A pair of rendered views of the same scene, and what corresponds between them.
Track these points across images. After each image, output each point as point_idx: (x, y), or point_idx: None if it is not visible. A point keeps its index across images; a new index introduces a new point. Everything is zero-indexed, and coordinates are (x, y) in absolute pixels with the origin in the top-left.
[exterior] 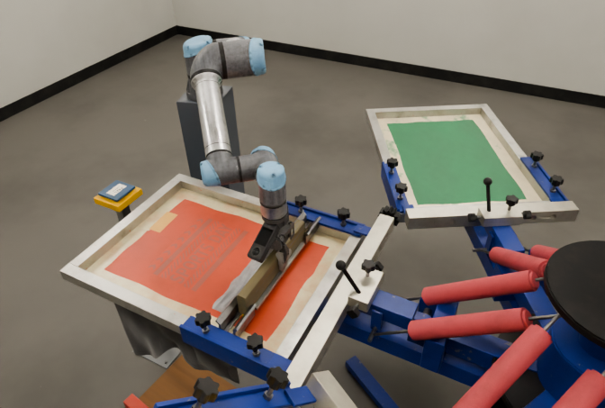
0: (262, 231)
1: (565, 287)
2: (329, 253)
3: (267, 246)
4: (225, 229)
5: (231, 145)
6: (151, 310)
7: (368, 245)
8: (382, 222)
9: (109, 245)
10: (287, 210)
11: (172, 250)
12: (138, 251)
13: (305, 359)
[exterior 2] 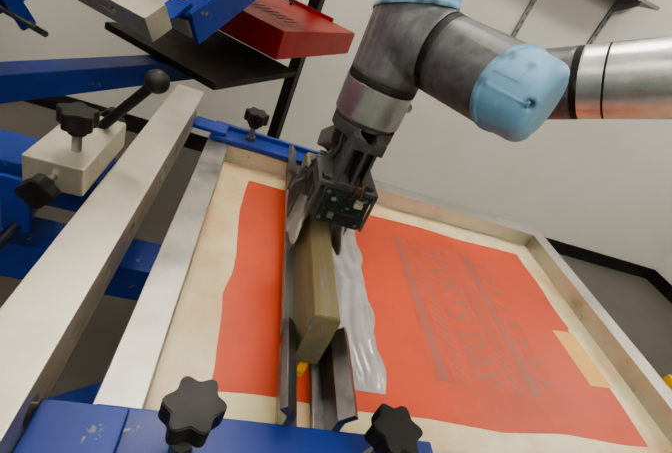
0: None
1: None
2: (199, 364)
3: (326, 128)
4: (484, 373)
5: None
6: (406, 190)
7: (62, 285)
8: None
9: (558, 279)
10: (349, 147)
11: (493, 296)
12: (524, 286)
13: (179, 101)
